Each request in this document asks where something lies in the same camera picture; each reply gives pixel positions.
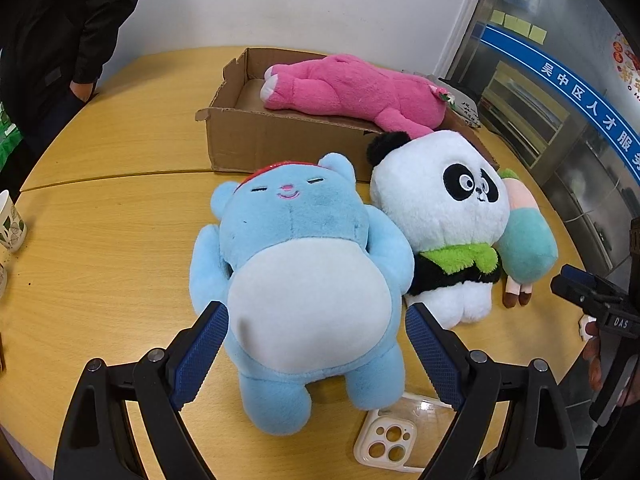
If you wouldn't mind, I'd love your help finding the leaf print paper cup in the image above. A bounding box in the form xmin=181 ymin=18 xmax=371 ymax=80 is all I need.
xmin=0 ymin=190 xmax=27 ymax=252

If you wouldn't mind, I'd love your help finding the person's right hand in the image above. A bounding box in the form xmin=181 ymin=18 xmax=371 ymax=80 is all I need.
xmin=582 ymin=321 xmax=609 ymax=394

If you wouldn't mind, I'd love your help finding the glass door with metal frame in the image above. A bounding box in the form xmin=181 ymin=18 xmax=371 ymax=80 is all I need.
xmin=442 ymin=0 xmax=640 ymax=281

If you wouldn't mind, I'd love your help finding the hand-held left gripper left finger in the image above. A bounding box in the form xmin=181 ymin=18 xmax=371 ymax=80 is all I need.
xmin=52 ymin=300 xmax=231 ymax=480

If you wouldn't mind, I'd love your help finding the clear phone case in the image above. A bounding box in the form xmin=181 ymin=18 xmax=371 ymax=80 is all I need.
xmin=354 ymin=394 xmax=458 ymax=475

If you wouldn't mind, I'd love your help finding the black and white printed cloth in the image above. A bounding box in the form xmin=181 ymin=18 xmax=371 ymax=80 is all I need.
xmin=437 ymin=77 xmax=483 ymax=131

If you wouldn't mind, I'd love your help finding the pastel plush doll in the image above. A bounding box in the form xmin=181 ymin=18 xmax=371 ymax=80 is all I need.
xmin=495 ymin=169 xmax=559 ymax=309

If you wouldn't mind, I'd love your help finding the panda plush toy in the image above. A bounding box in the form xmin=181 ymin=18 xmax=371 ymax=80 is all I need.
xmin=366 ymin=130 xmax=511 ymax=330

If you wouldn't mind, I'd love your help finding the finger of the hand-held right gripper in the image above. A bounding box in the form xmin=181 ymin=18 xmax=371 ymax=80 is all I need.
xmin=560 ymin=264 xmax=607 ymax=292
xmin=550 ymin=276 xmax=598 ymax=317

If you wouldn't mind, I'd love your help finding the green bag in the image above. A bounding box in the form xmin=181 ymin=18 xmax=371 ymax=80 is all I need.
xmin=0 ymin=102 xmax=25 ymax=171

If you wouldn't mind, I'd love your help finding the blue plush bear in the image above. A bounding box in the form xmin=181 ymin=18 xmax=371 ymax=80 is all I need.
xmin=189 ymin=154 xmax=416 ymax=435

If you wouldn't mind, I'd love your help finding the blue banner strip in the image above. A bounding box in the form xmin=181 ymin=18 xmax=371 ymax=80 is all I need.
xmin=479 ymin=22 xmax=640 ymax=183

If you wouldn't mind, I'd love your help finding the cardboard box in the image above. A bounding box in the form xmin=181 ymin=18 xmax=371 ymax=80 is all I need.
xmin=195 ymin=47 xmax=501 ymax=183

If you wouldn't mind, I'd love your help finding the pink plush toy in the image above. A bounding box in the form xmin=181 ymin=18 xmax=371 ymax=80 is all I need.
xmin=260 ymin=53 xmax=453 ymax=139

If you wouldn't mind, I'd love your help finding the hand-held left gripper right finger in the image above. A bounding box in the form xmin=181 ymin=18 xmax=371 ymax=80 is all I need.
xmin=405 ymin=302 xmax=574 ymax=480

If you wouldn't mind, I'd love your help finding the wooden desktop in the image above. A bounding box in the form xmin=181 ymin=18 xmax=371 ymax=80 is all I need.
xmin=0 ymin=46 xmax=603 ymax=480

